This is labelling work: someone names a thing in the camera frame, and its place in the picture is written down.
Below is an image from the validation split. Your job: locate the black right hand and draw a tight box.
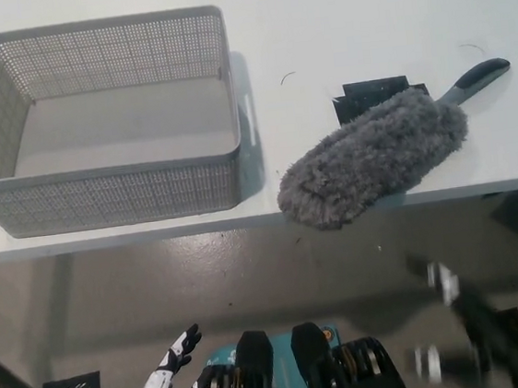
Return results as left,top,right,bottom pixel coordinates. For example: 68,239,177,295
394,242,518,388

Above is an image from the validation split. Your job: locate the grey fluffy duster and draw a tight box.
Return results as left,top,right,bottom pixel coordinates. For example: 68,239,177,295
264,55,518,237

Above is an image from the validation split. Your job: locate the black tape patch on desk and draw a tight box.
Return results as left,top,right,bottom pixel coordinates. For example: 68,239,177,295
329,73,433,127

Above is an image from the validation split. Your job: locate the grey perforated plastic basket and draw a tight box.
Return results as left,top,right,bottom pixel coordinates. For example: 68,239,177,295
0,3,250,241

